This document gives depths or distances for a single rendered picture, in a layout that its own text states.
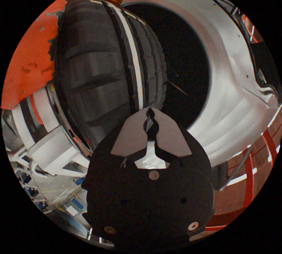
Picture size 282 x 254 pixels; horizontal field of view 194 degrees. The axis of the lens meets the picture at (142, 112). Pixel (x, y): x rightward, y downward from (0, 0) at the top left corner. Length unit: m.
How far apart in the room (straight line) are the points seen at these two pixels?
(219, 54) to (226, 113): 0.20
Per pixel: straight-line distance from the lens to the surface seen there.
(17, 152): 0.30
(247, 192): 2.08
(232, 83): 0.33
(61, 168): 0.15
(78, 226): 0.25
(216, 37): 0.33
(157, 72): 0.18
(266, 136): 1.65
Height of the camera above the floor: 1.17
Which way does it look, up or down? 10 degrees down
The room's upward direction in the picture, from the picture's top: 128 degrees clockwise
